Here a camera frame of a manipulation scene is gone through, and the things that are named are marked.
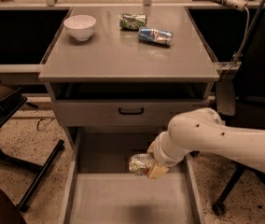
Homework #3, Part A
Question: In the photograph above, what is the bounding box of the open grey middle drawer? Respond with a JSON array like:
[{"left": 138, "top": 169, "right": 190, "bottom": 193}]
[{"left": 58, "top": 128, "right": 206, "bottom": 224}]

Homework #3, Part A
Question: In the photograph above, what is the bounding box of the white cable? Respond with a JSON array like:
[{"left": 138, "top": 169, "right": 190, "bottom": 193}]
[{"left": 221, "top": 7, "right": 252, "bottom": 77}]

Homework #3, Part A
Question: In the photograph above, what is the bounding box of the black side table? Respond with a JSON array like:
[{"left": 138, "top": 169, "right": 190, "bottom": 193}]
[{"left": 0, "top": 75, "right": 66, "bottom": 213}]

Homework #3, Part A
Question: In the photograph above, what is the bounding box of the green crushed soda can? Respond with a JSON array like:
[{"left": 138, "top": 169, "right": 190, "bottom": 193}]
[{"left": 119, "top": 13, "right": 147, "bottom": 31}]

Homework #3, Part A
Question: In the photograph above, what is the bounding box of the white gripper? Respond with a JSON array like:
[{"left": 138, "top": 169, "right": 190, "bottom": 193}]
[{"left": 146, "top": 132, "right": 186, "bottom": 179}]

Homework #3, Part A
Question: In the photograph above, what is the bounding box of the silver green 7up can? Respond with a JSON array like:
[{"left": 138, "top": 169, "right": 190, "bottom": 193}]
[{"left": 129, "top": 153, "right": 155, "bottom": 175}]

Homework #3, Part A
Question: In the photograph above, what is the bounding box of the grey drawer cabinet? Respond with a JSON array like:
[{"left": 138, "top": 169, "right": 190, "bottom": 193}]
[{"left": 38, "top": 5, "right": 221, "bottom": 224}]

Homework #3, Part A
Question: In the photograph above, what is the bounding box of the black drawer handle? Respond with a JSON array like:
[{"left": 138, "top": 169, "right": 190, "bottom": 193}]
[{"left": 118, "top": 107, "right": 144, "bottom": 116}]

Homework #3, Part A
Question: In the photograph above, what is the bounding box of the white ceramic bowl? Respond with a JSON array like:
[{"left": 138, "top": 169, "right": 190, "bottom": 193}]
[{"left": 63, "top": 15, "right": 96, "bottom": 41}]

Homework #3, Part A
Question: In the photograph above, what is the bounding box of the grey top drawer front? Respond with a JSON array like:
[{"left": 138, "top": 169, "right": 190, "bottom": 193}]
[{"left": 52, "top": 100, "right": 209, "bottom": 127}]

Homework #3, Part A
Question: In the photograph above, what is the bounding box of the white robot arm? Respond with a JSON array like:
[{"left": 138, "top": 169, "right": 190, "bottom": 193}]
[{"left": 147, "top": 108, "right": 265, "bottom": 179}]

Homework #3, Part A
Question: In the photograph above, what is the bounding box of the blue crushed soda can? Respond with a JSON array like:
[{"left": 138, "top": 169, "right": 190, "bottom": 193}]
[{"left": 138, "top": 27, "right": 174, "bottom": 47}]

